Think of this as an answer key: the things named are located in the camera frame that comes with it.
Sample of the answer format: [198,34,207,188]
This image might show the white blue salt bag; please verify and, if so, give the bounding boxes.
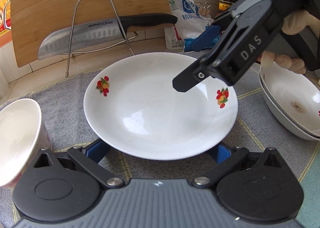
[164,0,213,52]

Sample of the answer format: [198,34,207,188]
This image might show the grey green checked cloth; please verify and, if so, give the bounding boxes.
[0,51,320,228]

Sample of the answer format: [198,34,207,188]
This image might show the santoku knife black handle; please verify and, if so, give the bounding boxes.
[38,13,178,60]

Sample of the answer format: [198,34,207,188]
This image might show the white bowl pink flowers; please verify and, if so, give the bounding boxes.
[0,99,52,188]

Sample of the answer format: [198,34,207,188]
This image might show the gloved right hand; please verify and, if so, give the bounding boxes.
[257,10,319,76]

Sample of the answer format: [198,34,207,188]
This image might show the metal wire board stand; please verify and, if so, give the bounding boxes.
[66,0,131,77]

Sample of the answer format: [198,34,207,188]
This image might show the orange cooking wine jug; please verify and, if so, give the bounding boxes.
[0,0,12,47]

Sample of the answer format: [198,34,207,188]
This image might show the bamboo cutting board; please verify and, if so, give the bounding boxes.
[10,0,173,69]

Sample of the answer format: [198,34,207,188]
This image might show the white plate with stain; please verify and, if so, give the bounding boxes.
[259,63,319,138]

